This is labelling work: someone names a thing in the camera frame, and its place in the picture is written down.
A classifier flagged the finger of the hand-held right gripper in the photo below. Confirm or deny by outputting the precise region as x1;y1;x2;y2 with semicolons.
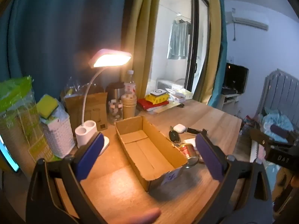
249;128;272;148
270;124;292;139

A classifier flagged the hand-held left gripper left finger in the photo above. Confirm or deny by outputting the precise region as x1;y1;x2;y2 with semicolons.
26;132;105;224

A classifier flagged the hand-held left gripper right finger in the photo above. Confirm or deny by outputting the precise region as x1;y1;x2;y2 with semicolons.
194;129;274;224

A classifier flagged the red can with yellow lid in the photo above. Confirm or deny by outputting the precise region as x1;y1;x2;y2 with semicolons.
179;143;199;166

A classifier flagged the black key fob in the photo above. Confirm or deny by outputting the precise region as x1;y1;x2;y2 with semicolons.
169;126;181;143

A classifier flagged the long cardboard box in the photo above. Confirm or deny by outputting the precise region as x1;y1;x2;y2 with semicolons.
114;116;188;193

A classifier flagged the person's left hand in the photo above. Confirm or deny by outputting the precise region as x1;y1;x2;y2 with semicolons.
103;208;161;224

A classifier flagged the blue patterned bedding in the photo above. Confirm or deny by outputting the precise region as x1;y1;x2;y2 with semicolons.
262;108;295;143

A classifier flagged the white desk lamp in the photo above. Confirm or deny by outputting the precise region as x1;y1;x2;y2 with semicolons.
75;49;132;155

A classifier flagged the white woven plastic basket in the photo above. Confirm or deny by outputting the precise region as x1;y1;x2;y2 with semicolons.
41;114;75;159

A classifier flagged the grey bed headboard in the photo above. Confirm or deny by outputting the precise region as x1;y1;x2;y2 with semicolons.
257;69;299;122

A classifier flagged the white television stand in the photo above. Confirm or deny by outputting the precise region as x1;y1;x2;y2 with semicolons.
221;89;243;109

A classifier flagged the patterned glass jar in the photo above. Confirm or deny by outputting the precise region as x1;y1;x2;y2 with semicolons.
109;100;124;125

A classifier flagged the brown lamp carton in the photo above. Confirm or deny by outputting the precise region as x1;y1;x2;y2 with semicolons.
64;92;108;131

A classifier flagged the crumpled white plastic bag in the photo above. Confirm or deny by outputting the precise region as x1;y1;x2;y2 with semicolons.
53;108;70;122

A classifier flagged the stack of brown paper cups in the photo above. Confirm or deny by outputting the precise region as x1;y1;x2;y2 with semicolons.
121;94;137;119

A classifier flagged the black television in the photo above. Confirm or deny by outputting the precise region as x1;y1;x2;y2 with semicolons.
223;63;249;92

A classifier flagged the pale wipes pack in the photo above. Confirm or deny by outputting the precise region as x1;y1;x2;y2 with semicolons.
178;88;194;99

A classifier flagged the yellow green sponge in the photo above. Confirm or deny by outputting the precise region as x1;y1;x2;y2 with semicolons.
36;94;59;119

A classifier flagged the steel thermos mug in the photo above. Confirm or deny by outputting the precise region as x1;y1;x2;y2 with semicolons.
106;82;125;103

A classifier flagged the yellow packet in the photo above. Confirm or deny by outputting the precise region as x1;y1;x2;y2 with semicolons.
145;94;170;104

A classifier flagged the clear water bottle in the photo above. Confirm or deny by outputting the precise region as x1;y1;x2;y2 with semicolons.
124;70;137;97

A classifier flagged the teal curtain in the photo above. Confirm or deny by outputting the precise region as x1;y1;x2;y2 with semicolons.
0;0;131;112
208;0;228;108

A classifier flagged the white flat device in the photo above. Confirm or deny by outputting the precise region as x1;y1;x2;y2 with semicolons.
150;89;167;97

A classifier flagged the lit screen device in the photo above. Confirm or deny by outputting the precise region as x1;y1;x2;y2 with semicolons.
0;134;20;174

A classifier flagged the white appliance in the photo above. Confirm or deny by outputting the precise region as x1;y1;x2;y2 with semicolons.
156;78;181;91

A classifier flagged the yellow curtain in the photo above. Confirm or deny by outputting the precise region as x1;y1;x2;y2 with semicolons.
121;0;163;98
200;0;222;106

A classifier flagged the green clear plastic bag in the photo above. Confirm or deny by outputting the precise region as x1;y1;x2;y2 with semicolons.
0;76;56;168

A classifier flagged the white air conditioner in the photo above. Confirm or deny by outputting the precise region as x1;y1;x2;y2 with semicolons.
225;9;269;31

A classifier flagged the hanging grey shirt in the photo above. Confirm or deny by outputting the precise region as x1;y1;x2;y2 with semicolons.
167;17;191;60

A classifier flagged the dark sliding door frame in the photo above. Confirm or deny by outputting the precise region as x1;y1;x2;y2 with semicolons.
184;0;211;91

